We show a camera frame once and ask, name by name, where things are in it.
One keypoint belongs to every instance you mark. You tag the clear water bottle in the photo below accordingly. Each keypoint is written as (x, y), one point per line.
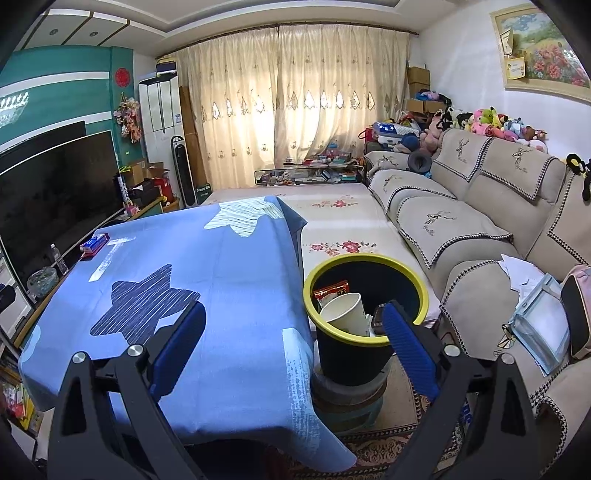
(59, 261)

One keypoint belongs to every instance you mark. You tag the hanging artificial flowers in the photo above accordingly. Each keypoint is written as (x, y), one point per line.
(128, 117)

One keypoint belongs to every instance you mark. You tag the pile of plush toys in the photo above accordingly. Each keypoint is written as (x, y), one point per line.
(485, 122)

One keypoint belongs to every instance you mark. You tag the white loose papers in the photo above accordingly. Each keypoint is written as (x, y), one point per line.
(519, 274)

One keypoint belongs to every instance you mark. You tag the green small carton box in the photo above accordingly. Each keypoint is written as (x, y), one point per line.
(202, 194)

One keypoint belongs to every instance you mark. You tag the black wall screen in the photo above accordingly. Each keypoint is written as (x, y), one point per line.
(41, 138)

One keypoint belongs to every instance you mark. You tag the red snack packet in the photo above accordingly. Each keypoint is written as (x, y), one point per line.
(330, 291)

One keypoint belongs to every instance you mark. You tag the black yellow-rimmed trash bin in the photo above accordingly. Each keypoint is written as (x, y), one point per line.
(351, 364)

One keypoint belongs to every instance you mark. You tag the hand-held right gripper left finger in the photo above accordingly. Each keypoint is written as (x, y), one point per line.
(178, 350)

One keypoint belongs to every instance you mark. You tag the floral print mat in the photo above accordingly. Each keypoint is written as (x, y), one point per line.
(346, 221)

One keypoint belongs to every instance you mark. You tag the cardboard boxes beside cabinet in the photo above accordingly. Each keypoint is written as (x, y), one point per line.
(147, 177)

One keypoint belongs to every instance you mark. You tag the glass ashtray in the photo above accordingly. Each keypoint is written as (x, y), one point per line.
(42, 282)

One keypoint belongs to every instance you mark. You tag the stack of cardboard boxes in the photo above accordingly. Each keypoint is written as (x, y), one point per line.
(418, 83)

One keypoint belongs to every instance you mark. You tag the black flat television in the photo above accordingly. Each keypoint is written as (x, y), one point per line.
(55, 198)

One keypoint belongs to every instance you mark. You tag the cluttered glass coffee table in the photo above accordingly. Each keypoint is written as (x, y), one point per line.
(309, 175)

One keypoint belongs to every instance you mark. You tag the blue star-print tablecloth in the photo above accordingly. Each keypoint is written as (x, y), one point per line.
(221, 286)

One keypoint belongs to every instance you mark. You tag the blue small box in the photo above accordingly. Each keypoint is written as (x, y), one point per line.
(94, 241)

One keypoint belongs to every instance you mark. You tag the teal plastic stool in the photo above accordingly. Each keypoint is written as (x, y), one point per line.
(351, 421)

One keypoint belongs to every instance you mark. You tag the black box white lettering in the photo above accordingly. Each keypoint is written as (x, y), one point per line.
(124, 189)

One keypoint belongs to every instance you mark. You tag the pink black bag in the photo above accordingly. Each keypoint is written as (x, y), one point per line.
(579, 309)

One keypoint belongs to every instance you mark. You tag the grey round container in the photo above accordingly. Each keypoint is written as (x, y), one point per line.
(346, 385)

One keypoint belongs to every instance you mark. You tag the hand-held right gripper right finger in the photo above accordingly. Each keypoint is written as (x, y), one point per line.
(411, 350)

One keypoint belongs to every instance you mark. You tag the brown wooden board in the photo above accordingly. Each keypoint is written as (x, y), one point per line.
(191, 134)

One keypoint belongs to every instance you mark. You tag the cream embroidered curtain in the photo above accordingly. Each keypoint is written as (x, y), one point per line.
(231, 101)
(341, 87)

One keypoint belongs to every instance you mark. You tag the framed flower painting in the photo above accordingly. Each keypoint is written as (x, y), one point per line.
(540, 46)

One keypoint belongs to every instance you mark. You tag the white dotted paper cup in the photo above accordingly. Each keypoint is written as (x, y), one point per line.
(344, 314)

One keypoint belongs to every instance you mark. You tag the star-print blue pillow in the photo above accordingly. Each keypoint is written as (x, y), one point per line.
(392, 134)

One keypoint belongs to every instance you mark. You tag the crystal wall lamp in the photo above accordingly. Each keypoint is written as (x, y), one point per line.
(11, 108)

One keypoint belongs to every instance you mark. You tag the pile of colourful books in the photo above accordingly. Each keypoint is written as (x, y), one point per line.
(21, 401)

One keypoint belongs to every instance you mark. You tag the beige sofa with covers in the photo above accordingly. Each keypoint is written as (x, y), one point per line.
(485, 230)

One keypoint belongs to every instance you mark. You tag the black tower fan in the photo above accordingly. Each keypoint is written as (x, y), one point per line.
(182, 170)

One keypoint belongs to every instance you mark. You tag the white standing air conditioner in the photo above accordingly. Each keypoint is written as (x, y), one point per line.
(159, 115)

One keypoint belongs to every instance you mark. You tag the red round wall ornament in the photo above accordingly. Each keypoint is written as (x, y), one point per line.
(122, 77)

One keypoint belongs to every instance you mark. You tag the boxes atop air conditioner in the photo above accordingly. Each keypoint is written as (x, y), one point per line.
(166, 67)

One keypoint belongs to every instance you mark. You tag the blue clear document bag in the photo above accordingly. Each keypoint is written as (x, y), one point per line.
(540, 323)

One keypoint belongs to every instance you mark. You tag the dark printed wrapper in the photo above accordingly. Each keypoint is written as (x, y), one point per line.
(379, 319)

